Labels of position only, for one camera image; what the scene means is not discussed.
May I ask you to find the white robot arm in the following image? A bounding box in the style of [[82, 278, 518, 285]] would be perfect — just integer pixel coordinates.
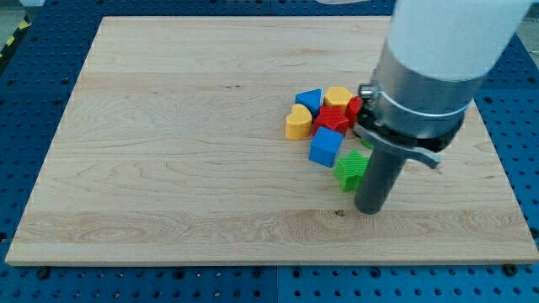
[[354, 0, 532, 215]]

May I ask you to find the wooden board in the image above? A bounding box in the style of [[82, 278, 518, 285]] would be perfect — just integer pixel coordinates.
[[6, 17, 538, 267]]

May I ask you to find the yellow hexagon block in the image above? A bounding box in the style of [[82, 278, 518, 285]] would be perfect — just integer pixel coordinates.
[[323, 86, 354, 113]]

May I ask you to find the green block behind arm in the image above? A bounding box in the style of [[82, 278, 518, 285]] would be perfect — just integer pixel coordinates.
[[360, 139, 374, 150]]

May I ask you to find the yellow heart block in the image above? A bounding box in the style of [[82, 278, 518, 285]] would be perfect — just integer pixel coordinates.
[[285, 104, 312, 140]]

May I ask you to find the blue triangle block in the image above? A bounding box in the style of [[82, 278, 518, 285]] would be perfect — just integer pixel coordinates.
[[295, 88, 323, 119]]

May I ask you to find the blue cube block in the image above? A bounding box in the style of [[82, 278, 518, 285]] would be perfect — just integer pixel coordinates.
[[308, 126, 344, 167]]

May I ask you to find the green star block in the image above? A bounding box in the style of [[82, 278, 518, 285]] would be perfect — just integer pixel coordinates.
[[334, 150, 370, 192]]

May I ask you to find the red star block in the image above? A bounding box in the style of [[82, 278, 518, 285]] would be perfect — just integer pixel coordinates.
[[312, 106, 349, 136]]

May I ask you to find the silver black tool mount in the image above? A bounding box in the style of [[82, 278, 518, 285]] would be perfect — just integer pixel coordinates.
[[354, 43, 485, 169]]

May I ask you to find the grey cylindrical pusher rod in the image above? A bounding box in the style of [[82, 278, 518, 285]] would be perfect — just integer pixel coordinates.
[[355, 148, 405, 215]]

